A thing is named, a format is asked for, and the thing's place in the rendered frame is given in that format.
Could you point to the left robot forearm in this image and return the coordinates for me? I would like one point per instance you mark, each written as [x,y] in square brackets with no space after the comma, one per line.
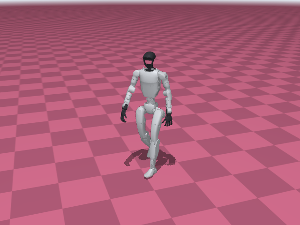
[168,101]

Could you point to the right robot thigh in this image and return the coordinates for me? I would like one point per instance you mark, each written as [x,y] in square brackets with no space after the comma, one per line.
[140,121]

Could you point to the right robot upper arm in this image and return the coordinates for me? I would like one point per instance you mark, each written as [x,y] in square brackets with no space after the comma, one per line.
[134,80]

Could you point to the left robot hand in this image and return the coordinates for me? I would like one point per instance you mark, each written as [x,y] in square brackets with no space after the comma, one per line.
[168,119]

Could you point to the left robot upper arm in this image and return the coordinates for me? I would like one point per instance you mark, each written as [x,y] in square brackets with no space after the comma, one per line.
[164,77]

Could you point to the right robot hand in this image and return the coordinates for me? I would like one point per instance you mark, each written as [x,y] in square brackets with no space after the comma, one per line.
[123,113]

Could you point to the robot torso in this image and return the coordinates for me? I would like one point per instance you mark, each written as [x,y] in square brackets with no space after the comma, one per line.
[150,87]

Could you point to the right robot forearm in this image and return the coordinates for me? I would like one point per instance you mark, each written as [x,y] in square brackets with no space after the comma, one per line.
[127,98]

